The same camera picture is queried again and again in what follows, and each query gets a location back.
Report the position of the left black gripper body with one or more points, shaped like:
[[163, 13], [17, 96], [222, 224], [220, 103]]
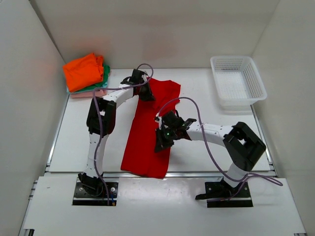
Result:
[[144, 93]]

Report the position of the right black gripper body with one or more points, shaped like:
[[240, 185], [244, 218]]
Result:
[[166, 136]]

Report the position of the red t shirt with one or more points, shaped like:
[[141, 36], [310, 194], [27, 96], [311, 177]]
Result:
[[139, 156]]

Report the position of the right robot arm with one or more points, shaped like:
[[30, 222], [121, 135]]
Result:
[[244, 147]]

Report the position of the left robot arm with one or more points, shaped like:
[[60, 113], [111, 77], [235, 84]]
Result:
[[101, 122]]

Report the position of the pink folded t shirt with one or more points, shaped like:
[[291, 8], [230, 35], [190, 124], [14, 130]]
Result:
[[100, 92]]

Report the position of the green folded t shirt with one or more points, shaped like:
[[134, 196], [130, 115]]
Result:
[[103, 83]]

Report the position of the orange folded t shirt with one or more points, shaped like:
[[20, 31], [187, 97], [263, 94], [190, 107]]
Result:
[[84, 72]]

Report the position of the white plastic basket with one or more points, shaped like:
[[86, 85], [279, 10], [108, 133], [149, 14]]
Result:
[[237, 81]]

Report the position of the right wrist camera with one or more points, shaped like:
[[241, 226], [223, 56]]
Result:
[[158, 119]]

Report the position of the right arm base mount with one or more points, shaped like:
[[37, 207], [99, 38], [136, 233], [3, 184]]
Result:
[[218, 194]]

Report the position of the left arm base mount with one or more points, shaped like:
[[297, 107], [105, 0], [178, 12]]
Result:
[[82, 196]]

